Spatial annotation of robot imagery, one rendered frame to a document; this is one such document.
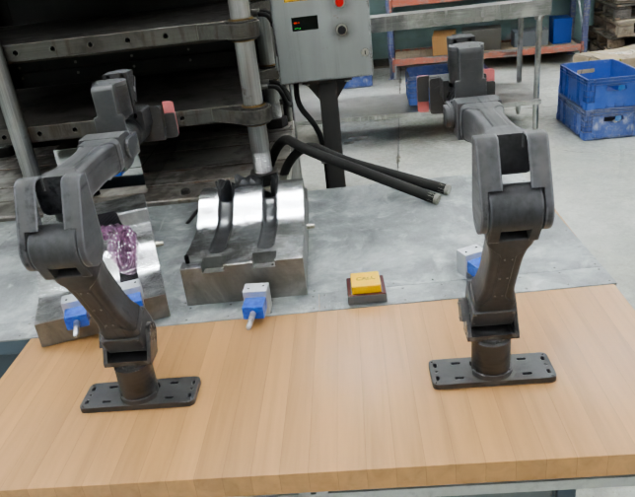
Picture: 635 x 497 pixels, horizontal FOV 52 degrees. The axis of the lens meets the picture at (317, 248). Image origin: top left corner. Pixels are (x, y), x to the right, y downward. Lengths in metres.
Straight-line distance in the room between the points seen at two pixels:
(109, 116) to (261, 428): 0.57
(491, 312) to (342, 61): 1.24
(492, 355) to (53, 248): 0.67
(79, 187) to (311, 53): 1.31
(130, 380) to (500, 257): 0.63
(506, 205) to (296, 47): 1.36
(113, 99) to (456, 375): 0.73
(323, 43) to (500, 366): 1.29
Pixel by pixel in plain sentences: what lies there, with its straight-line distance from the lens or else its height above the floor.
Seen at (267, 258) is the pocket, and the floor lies 0.87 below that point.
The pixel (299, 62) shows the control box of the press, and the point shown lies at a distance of 2.10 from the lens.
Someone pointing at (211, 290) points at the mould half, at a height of 0.83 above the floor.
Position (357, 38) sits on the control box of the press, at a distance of 2.09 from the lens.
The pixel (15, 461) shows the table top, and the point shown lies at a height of 0.80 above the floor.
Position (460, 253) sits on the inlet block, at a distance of 1.40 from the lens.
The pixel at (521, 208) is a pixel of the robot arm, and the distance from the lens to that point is 0.84.
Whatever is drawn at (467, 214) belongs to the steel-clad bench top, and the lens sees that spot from 1.71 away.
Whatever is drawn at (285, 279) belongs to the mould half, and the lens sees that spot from 1.37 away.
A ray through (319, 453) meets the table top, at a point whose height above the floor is 0.80.
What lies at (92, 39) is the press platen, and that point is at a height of 1.28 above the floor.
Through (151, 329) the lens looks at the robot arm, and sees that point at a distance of 1.12.
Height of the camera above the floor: 1.49
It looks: 26 degrees down
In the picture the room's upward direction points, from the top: 7 degrees counter-clockwise
